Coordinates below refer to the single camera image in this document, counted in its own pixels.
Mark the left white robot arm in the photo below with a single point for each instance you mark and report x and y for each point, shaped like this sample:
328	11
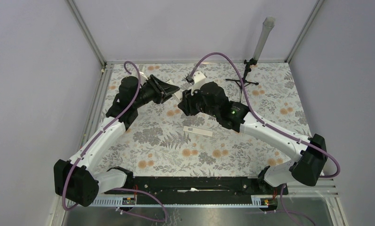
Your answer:
75	178

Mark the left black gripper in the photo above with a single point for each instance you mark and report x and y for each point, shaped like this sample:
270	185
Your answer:
160	87

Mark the grey tube on tripod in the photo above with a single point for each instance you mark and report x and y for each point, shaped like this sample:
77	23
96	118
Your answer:
267	27

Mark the floral patterned table mat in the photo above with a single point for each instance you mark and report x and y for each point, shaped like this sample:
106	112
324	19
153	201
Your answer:
156	145

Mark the black mini tripod stand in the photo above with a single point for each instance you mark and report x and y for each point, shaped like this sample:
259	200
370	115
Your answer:
248	64

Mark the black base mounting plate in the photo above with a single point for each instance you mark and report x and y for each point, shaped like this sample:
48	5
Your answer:
202	187

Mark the slotted cable duct rail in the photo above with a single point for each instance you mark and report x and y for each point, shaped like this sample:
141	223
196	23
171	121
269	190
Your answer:
185	202

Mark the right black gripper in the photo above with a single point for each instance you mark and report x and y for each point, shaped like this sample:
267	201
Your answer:
187	104

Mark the white remote battery cover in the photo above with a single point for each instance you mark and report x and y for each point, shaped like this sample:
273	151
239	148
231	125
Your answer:
198	131

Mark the white remote control body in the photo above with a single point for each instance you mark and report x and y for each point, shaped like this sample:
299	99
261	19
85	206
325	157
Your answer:
178	96

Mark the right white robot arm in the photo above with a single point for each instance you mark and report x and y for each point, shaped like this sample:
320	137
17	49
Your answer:
306	162

